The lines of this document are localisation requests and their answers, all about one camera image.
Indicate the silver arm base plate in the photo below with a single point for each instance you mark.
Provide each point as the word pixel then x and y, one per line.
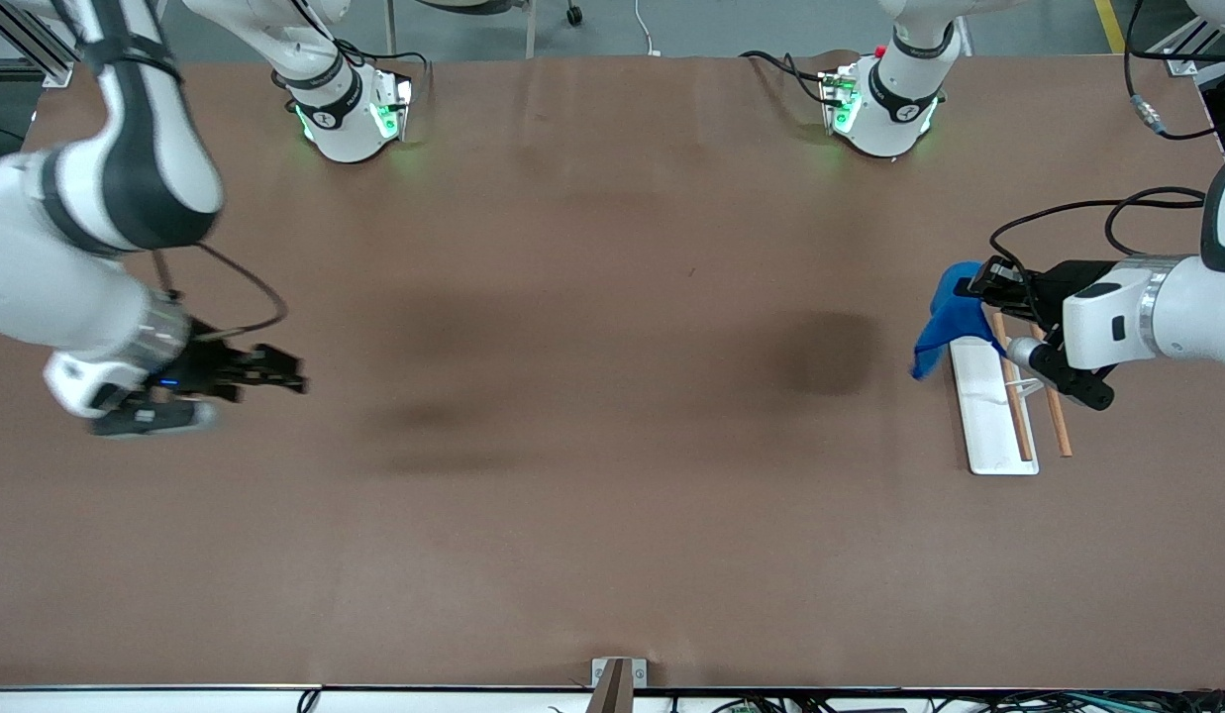
pixel 838 99
pixel 392 111

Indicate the white rack base plate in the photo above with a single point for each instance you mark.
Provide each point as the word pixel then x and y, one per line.
pixel 983 416

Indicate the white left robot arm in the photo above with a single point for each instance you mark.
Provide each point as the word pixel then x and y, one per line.
pixel 1186 307

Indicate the grey metal bracket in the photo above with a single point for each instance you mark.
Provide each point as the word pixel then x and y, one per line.
pixel 638 672

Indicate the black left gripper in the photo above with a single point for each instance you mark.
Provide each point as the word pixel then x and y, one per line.
pixel 1060 280

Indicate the aluminium frame profile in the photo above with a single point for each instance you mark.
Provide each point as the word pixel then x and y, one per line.
pixel 1188 54
pixel 28 45

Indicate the blue microfibre towel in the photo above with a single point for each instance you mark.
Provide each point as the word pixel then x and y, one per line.
pixel 944 322

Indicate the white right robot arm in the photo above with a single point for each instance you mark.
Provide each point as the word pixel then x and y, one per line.
pixel 127 168

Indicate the brown post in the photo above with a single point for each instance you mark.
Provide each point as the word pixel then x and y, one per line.
pixel 612 688

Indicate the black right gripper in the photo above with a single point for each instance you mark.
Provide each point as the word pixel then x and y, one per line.
pixel 208 368

